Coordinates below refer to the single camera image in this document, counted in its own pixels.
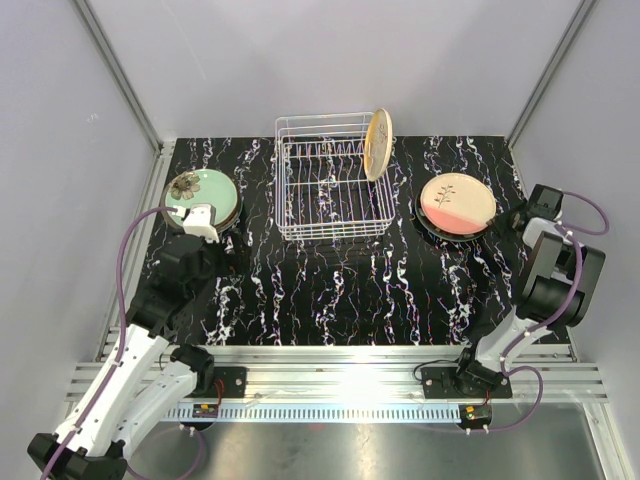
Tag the orange cream leaf plate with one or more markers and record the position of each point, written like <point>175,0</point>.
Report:
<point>378,145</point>

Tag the aluminium mounting rail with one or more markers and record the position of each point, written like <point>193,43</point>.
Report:
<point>384,374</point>

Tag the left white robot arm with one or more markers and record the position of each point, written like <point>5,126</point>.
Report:
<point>148,372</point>

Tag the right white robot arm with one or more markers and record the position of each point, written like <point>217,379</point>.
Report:
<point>554,290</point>

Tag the pink cream branch plate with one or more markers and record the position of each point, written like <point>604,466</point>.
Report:
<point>458,204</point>

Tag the green plate with flower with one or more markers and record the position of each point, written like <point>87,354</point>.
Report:
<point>199,186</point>

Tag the aluminium frame post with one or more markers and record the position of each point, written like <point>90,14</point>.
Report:
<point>568,38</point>
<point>107,53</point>

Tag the white wire dish rack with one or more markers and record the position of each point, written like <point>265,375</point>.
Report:
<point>321,191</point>

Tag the right aluminium frame post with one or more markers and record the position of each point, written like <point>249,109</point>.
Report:
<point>568,38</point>

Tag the white slotted cable duct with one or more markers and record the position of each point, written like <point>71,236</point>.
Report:
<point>326,413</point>

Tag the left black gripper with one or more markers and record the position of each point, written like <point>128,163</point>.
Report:
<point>231,263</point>

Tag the dark striped rim plate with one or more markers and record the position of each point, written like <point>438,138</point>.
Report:
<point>428,226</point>

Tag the dark plates under green plate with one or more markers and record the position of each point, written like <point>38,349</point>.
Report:
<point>227,213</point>

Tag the left aluminium frame post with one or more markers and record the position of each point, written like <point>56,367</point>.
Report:
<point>107,53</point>

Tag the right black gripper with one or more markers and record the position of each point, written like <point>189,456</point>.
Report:
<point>501,229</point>

